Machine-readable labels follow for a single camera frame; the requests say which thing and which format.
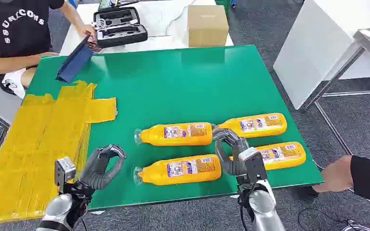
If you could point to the white table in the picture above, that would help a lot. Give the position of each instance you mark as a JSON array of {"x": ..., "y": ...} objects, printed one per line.
[{"x": 159, "y": 19}]

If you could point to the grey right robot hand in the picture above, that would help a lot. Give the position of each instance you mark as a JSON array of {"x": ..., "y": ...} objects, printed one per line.
[{"x": 228, "y": 165}]

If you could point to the black open tool case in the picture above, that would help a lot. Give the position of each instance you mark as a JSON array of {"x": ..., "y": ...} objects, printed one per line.
[{"x": 121, "y": 33}]

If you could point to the green table mat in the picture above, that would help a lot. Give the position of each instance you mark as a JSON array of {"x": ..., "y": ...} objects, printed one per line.
[{"x": 178, "y": 89}]

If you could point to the green crate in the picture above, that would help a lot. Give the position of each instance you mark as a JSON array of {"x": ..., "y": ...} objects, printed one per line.
[{"x": 224, "y": 4}]

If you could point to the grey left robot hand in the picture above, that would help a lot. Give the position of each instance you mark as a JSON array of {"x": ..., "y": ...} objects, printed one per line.
[{"x": 99, "y": 173}]

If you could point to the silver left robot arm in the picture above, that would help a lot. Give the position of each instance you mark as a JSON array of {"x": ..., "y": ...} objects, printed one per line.
[{"x": 59, "y": 207}]

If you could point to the white panel desk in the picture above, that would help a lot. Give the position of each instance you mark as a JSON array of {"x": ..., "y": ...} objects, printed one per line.
[{"x": 316, "y": 41}]

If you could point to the brown cardboard box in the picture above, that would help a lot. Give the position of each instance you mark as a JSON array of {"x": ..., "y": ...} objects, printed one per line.
[{"x": 207, "y": 27}]

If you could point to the orange detergent bottle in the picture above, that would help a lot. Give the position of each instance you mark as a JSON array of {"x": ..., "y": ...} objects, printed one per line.
[
  {"x": 153, "y": 135},
  {"x": 156, "y": 175},
  {"x": 233, "y": 124},
  {"x": 287, "y": 156}
]

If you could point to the seated person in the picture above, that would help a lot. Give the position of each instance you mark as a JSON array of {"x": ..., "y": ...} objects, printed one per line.
[{"x": 15, "y": 28}]

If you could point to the blue tablet case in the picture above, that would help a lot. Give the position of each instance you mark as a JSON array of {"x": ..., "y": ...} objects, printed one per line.
[{"x": 75, "y": 62}]

